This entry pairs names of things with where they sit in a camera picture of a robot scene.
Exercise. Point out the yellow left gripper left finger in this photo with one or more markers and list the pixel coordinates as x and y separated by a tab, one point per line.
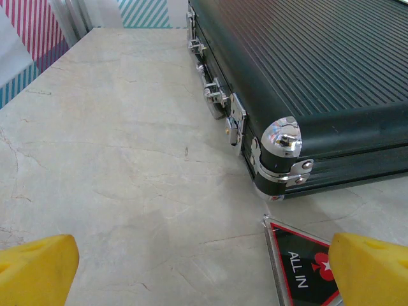
35	271

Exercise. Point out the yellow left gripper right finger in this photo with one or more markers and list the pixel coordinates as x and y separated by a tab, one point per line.
369	274

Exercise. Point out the black red triangular token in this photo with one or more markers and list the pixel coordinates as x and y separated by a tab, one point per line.
296	264

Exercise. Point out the black ribbed metal-cornered case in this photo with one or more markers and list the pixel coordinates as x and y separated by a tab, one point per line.
303	63

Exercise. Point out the aluminium frame post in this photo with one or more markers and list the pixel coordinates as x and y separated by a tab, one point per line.
73	16

